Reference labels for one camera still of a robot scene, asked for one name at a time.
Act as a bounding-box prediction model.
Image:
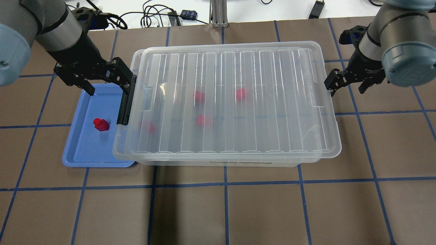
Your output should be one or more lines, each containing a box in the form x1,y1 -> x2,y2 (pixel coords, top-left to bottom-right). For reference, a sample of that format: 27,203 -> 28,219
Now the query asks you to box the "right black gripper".
324,26 -> 386,98

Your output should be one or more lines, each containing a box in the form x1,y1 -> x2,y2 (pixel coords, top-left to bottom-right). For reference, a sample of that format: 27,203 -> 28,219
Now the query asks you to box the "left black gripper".
53,48 -> 133,96

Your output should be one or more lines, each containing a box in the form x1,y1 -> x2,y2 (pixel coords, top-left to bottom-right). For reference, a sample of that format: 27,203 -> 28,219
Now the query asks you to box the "red block with peg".
92,118 -> 110,132

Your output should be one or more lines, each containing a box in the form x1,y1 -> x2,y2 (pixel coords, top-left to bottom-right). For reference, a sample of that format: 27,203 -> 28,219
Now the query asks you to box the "clear plastic box lid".
123,41 -> 342,162

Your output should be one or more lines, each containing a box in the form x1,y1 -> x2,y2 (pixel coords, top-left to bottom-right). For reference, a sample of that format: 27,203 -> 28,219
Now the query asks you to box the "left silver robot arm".
0,0 -> 134,96

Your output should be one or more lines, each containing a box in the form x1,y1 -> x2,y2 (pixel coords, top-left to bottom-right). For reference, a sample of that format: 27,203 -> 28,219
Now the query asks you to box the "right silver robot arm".
324,0 -> 436,96

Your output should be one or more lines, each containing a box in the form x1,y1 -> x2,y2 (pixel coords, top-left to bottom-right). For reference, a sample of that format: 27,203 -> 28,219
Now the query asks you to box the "blue plastic tray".
62,83 -> 134,168

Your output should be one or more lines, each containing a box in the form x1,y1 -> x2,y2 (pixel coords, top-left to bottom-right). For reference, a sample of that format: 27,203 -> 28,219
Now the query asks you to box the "red hollow block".
141,120 -> 157,134

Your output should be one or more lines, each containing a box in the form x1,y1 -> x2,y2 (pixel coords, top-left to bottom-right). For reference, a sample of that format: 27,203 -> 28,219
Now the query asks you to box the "clear plastic storage box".
112,49 -> 327,168

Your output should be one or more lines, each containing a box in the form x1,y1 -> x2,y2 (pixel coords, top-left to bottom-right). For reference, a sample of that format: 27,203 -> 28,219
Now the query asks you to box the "red cube block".
193,91 -> 205,104

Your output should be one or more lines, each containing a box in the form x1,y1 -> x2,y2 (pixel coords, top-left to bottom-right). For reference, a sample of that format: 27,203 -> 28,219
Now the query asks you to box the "red block under lid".
195,114 -> 214,128

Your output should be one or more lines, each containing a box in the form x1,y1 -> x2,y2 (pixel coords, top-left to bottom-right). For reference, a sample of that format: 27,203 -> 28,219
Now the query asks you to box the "red block far side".
235,88 -> 247,102

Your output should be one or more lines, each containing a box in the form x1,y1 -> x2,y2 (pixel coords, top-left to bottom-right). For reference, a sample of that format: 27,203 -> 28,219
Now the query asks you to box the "black power adapter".
308,0 -> 325,19

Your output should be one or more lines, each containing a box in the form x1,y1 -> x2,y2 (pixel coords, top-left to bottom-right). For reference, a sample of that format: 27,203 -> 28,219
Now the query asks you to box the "aluminium frame post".
210,0 -> 229,29

